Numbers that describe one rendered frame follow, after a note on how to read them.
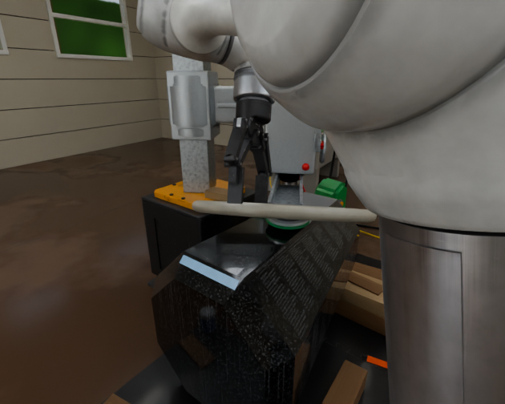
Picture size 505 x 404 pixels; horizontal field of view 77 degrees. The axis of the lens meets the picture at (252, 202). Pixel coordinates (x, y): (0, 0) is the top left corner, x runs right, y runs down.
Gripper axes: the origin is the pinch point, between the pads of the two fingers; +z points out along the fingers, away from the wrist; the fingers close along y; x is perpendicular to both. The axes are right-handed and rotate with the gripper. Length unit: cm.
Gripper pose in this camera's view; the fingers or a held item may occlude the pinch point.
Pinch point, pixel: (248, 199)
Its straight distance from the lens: 66.4
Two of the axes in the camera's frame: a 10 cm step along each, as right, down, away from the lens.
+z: -0.5, 10.0, -0.2
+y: 3.8, 0.4, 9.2
